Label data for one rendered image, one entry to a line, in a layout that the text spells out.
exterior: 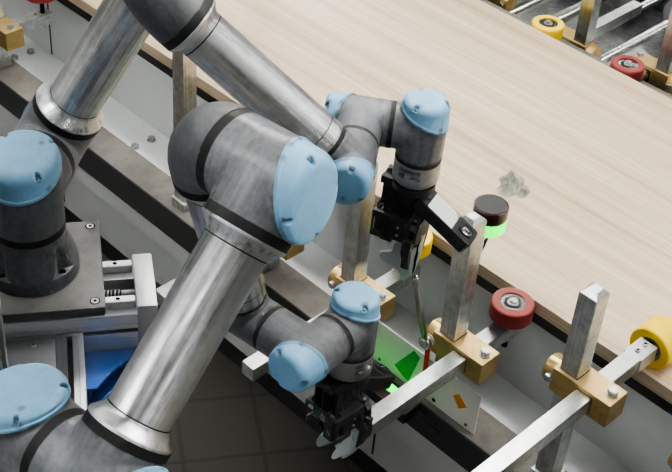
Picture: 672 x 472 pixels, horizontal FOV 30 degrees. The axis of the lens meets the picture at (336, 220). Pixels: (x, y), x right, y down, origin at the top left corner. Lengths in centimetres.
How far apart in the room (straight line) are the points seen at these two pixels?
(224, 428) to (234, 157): 181
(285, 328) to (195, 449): 140
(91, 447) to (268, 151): 40
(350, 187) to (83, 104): 46
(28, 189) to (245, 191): 56
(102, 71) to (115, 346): 48
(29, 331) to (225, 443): 118
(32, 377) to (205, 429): 166
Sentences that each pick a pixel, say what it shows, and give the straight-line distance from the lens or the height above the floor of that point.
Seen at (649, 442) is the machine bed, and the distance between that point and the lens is 239.
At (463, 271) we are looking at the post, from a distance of 214.
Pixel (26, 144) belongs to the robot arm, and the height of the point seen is 127.
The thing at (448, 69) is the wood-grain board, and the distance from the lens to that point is 292.
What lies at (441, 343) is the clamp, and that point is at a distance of 226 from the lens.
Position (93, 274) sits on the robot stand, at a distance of 209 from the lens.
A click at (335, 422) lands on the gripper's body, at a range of 196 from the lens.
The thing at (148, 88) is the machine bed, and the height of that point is 72.
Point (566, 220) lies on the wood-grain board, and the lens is 252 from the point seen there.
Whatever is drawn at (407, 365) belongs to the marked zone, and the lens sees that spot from 237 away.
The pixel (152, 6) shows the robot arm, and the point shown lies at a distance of 173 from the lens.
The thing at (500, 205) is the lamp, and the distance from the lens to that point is 212.
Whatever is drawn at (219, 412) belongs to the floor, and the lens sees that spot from 327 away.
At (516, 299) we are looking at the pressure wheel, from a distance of 229.
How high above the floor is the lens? 241
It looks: 38 degrees down
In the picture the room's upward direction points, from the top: 5 degrees clockwise
